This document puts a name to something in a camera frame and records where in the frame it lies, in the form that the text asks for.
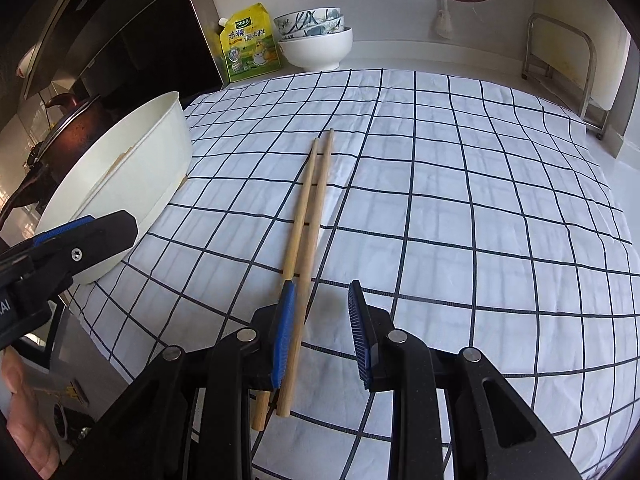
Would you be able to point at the metal rack stand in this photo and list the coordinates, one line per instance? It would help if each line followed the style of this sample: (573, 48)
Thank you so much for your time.
(571, 84)

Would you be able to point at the white ceramic bowl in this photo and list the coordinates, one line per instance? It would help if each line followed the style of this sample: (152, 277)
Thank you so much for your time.
(318, 53)

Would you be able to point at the patterned bowl top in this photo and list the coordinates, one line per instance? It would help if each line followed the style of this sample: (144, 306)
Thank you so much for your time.
(294, 21)

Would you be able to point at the bundle chopstick four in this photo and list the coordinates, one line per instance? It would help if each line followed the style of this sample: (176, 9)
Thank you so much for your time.
(263, 397)

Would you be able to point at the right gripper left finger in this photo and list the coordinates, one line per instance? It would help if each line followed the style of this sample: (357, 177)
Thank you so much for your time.
(253, 358)

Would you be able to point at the large white basin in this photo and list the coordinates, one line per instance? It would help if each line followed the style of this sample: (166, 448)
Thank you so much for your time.
(147, 179)

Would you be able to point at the patterned bowl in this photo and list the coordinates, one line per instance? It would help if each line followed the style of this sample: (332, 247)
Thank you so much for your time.
(327, 27)
(294, 21)

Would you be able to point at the black range hood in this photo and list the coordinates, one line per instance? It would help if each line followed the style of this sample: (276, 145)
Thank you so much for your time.
(126, 51)

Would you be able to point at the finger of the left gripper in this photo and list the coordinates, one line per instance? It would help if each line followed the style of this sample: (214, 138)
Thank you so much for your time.
(79, 245)

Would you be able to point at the person left hand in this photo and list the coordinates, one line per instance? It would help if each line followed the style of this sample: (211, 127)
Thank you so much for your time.
(24, 423)

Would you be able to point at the patterned bowl middle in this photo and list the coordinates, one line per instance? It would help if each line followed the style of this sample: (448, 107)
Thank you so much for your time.
(327, 27)

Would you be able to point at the white black checked cloth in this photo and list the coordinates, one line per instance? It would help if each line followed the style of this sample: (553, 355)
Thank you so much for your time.
(472, 212)

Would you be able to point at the white cutting board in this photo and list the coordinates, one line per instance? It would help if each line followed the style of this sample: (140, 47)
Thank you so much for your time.
(607, 31)

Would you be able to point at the bundle chopstick five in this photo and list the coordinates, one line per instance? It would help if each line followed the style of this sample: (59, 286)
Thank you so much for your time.
(305, 263)

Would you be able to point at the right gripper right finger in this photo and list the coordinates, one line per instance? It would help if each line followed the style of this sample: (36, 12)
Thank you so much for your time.
(390, 359)

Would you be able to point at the dark red pot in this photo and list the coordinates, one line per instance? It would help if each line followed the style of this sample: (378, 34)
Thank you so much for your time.
(83, 123)

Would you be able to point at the yellow detergent refill pouch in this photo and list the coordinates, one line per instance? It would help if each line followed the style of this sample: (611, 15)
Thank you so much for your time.
(247, 44)

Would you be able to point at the white wall pipe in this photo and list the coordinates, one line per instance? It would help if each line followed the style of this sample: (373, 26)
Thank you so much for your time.
(443, 24)

